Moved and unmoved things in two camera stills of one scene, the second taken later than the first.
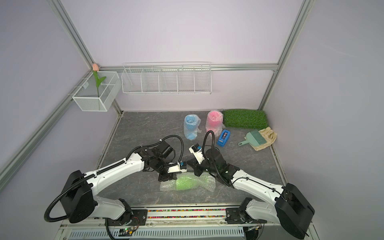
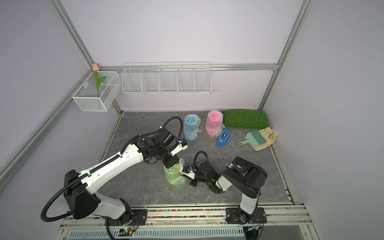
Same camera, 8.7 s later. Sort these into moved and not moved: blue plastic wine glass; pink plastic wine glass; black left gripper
Moved: black left gripper
Not moved: pink plastic wine glass; blue plastic wine glass
